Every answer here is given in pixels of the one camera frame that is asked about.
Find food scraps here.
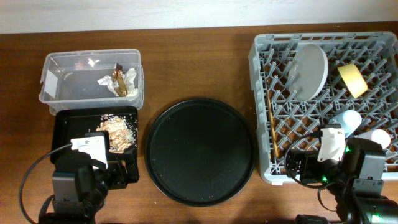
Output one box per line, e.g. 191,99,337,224
96,114,137,154

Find wooden chopstick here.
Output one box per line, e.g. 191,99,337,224
267,93,280,159
267,90,275,142

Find blue cup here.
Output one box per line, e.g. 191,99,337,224
329,110,362,138

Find pink cup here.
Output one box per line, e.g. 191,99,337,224
356,129,391,149

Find gold foil wrapper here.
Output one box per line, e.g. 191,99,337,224
112,63,128,97

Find grey round plate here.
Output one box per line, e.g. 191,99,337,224
287,44,328,101

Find white tissue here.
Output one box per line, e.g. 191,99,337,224
97,68,138,97

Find yellow bowl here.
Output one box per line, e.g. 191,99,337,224
338,64,368,98

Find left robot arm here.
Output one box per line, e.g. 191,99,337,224
39,146,139,223

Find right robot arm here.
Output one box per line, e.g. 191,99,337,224
284,146,397,223

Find grey dishwasher rack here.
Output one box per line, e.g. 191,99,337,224
248,32,397,185

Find clear plastic waste bin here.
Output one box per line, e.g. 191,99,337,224
39,49,144,115

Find black object bottom edge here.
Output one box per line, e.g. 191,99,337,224
295,215,330,224

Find round black serving tray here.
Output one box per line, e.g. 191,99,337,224
144,98,257,207

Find black rectangular tray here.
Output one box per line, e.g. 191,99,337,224
52,106,138,165

